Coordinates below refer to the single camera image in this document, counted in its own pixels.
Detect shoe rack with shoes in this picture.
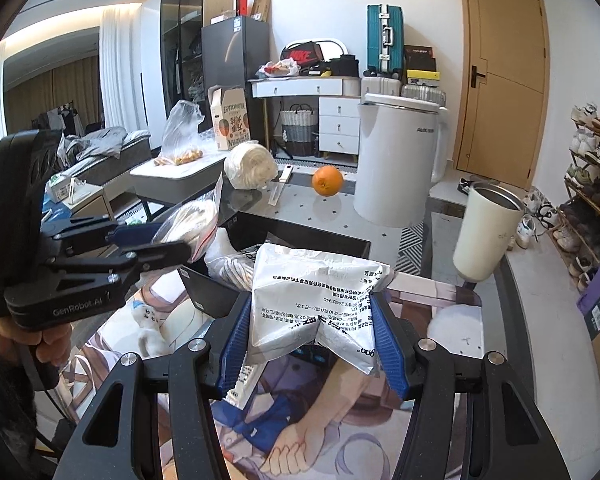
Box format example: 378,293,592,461
555,104,600,281

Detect black fridge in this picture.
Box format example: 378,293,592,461
201,16,271,131

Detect printed table mat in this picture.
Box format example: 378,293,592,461
35,280,486,480

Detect grey ottoman bench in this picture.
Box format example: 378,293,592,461
130,152,228,206

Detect plastic bag of food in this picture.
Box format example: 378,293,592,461
257,57,301,80

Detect black and yellow box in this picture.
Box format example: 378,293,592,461
405,70,441,86

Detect cream tumbler cup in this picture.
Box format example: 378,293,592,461
452,181,526,282

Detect wooden shoe rack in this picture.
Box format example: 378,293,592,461
555,110,600,291

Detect printed fruit cardboard box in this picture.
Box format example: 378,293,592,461
207,85,251,151

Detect black storage box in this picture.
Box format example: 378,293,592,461
177,210,372,318

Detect dark glass wardrobe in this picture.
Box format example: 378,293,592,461
160,0,235,151

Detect brown curtain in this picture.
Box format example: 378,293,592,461
5,57,101,136

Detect knife with white handle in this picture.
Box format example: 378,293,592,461
269,164,297,207

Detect teal suitcase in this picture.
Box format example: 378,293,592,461
366,4,405,75

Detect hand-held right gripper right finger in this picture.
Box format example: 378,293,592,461
367,290,573,480

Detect black bag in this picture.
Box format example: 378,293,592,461
327,54,361,78

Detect red and black shoe box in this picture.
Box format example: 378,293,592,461
280,42,326,68

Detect white printed packet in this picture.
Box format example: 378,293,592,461
225,242,396,408

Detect wooden door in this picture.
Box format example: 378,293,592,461
452,0,551,191

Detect bagged white cord bundle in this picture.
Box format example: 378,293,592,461
223,141,278,191

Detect black and white patterned rug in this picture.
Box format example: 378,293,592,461
394,225,433,275

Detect orange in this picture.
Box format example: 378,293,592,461
311,166,344,197

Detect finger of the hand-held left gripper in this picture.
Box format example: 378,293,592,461
55,240,193,287
40,214,163,257

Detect white striped soft bundle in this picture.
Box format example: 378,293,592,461
219,249,261,292

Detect person's left hand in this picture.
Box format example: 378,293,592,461
0,317,74,369

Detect silver suitcase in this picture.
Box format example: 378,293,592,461
401,82,448,106

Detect bed with grey duvet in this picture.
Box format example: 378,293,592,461
45,127,153,196

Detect white curtain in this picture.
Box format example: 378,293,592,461
100,2,146,136

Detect beige suitcase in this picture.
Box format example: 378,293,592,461
361,74,402,97

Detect white cylindrical appliance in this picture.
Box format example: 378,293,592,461
352,92,451,227

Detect zip bag of white rope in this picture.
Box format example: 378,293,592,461
152,172,226,263

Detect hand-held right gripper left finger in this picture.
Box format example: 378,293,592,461
55,292,261,480

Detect plastic bag of small oranges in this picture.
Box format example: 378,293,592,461
155,100,206,167

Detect wicker basket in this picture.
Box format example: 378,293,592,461
280,104,320,157

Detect white dresser desk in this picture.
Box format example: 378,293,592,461
250,77,363,163

